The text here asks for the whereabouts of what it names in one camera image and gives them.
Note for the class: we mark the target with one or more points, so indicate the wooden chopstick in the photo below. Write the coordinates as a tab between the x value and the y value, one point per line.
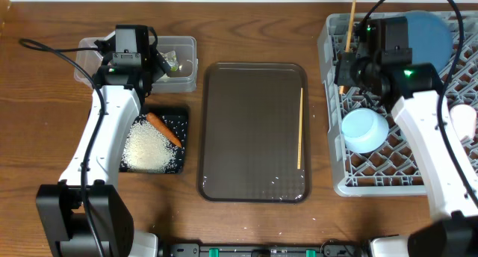
299	146
350	26

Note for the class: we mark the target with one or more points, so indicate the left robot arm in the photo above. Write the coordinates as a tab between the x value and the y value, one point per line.
83	214

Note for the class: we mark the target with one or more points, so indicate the clear plastic bin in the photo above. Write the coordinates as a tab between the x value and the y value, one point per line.
181	81

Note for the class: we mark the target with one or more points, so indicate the orange carrot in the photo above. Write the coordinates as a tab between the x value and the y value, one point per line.
160	126

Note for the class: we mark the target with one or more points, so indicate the dark blue plate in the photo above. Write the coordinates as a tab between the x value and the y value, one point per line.
429	38

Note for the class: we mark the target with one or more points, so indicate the pile of white rice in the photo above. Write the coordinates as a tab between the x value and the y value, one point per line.
147	150

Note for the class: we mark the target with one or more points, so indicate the grey dishwasher rack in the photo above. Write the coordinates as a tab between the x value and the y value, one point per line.
391	169

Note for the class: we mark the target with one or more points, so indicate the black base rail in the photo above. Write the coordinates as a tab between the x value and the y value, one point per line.
326	250

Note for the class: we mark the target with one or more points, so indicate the white cup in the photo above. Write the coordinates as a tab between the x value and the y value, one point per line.
464	120

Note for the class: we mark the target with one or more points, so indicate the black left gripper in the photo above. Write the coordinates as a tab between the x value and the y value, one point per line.
160	63

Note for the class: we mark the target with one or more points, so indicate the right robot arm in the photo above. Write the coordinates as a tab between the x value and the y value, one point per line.
447	174

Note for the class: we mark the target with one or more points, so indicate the light blue bowl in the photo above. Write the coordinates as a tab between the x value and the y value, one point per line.
364	130

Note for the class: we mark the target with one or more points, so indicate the brown serving tray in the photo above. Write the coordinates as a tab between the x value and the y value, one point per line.
250	121

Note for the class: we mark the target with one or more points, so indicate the black tray bin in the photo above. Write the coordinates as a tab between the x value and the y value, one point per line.
111	163

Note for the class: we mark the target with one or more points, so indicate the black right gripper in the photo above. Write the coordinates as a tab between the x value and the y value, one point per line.
344	68

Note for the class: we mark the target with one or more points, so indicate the green snack wrapper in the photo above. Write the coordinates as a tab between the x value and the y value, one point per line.
171	59

